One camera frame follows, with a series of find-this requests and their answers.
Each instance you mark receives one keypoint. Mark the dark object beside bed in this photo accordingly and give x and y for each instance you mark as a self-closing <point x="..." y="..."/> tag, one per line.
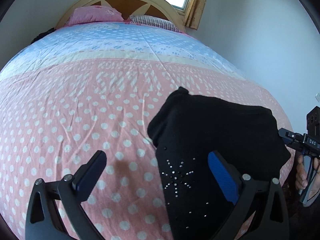
<point x="42" y="35"/>

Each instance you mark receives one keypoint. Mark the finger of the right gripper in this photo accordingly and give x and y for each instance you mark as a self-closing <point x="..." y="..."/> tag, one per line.
<point x="291" y="139"/>

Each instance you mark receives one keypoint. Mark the polka dot bed sheet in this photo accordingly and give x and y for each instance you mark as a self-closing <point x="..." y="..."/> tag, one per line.
<point x="96" y="87"/>

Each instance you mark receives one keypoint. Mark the yellow right curtain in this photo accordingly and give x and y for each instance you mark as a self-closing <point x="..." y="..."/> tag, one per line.
<point x="193" y="13"/>

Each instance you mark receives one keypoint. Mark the striped pillow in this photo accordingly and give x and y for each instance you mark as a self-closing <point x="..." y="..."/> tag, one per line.
<point x="154" y="22"/>

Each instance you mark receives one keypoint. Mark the person's right hand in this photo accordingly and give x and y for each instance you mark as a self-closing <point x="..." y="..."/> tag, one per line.
<point x="302" y="182"/>

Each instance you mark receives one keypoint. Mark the black pants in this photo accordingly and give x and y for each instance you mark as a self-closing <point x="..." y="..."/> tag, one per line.
<point x="185" y="130"/>

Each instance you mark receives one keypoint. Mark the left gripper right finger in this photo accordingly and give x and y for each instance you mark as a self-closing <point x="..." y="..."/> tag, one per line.
<point x="262" y="200"/>

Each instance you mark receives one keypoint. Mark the pink pillow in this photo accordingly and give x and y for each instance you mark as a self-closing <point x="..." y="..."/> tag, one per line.
<point x="94" y="13"/>

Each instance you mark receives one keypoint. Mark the cream wooden headboard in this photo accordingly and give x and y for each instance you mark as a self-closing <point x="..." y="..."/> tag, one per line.
<point x="156" y="8"/>

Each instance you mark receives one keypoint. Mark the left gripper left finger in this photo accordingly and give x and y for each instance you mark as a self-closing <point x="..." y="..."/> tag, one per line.
<point x="43" y="220"/>

